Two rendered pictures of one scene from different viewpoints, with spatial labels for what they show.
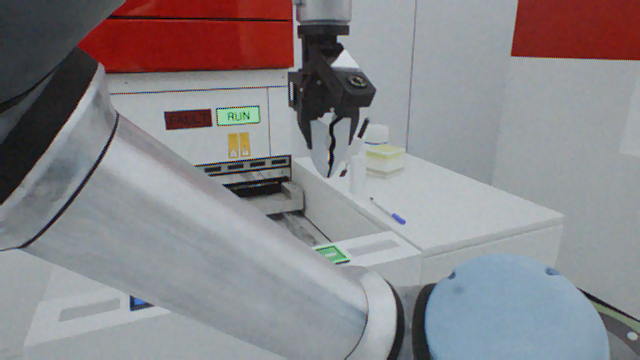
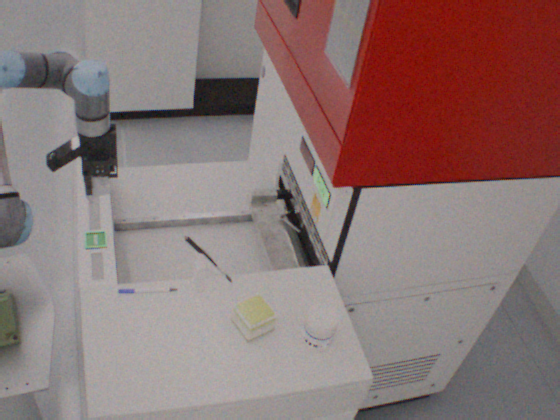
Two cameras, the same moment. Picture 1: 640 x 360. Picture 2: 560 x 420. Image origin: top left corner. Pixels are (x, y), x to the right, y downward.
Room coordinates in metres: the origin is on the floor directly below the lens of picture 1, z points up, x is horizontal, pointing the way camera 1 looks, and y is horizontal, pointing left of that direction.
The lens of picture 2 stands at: (1.06, -0.98, 2.07)
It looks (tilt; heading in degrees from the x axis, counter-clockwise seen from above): 42 degrees down; 92
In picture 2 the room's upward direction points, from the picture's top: 11 degrees clockwise
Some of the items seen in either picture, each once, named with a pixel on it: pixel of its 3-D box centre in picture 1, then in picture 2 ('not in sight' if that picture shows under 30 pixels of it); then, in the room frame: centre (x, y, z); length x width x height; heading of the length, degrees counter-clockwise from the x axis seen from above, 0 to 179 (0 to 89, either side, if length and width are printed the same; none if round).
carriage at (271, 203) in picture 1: (233, 209); (274, 239); (1.02, 0.23, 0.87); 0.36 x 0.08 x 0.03; 114
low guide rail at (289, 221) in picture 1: (307, 240); not in sight; (0.90, 0.03, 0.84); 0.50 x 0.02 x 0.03; 24
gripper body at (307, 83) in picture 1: (321, 71); (97, 150); (0.60, 0.00, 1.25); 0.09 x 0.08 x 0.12; 24
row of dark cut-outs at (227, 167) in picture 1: (212, 169); (303, 206); (1.08, 0.30, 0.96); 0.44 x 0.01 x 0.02; 114
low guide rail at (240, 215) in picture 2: not in sight; (198, 219); (0.79, 0.28, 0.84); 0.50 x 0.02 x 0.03; 24
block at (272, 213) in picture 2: not in sight; (269, 213); (0.99, 0.31, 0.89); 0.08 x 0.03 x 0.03; 24
